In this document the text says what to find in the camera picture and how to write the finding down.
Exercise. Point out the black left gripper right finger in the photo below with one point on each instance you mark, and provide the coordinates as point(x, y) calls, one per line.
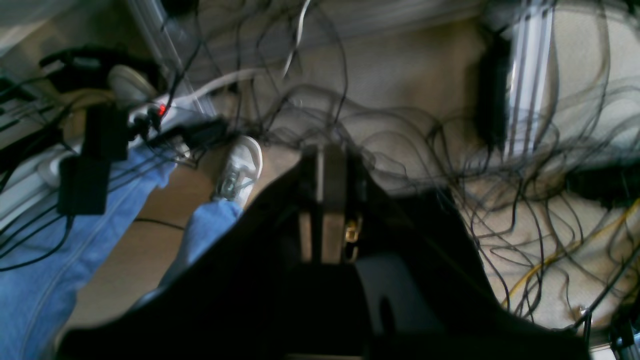
point(342, 197)

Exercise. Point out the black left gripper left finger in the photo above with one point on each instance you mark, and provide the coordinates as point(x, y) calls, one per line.
point(310, 205)

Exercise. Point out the black T-shirt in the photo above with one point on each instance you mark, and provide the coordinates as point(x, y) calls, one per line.
point(416, 291)

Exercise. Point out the white sneaker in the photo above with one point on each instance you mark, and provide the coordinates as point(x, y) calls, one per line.
point(241, 172)

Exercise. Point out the white power strip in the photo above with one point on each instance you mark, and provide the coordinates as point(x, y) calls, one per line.
point(141, 98)

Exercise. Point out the black power adapter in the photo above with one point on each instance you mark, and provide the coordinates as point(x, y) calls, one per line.
point(85, 177)

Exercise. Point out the blue jeans leg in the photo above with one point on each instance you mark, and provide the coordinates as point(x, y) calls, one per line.
point(38, 299)

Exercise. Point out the aluminium frame profile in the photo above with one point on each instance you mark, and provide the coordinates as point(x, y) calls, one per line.
point(529, 56)

